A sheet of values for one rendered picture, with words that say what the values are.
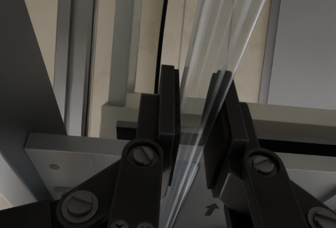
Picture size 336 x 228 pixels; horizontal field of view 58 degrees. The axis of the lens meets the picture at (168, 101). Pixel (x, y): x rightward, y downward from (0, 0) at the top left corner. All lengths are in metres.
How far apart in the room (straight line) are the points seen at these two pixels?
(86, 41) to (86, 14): 0.03
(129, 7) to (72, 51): 0.17
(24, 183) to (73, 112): 0.23
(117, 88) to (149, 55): 2.25
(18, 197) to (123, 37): 0.37
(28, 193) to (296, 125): 0.48
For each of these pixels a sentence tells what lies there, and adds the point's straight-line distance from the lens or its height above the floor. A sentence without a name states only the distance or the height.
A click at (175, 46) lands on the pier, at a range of 2.51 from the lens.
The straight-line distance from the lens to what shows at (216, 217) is 0.26.
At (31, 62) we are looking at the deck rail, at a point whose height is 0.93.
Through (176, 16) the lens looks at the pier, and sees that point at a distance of 2.54.
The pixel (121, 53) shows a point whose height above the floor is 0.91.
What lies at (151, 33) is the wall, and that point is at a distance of 2.79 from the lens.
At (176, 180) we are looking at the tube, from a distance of 0.16.
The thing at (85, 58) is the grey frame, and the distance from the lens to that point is 0.40.
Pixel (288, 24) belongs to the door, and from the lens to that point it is 2.81.
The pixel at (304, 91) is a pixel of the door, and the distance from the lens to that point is 2.83.
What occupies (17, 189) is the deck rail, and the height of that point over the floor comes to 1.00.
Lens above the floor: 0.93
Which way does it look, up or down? 6 degrees up
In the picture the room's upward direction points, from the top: 175 degrees counter-clockwise
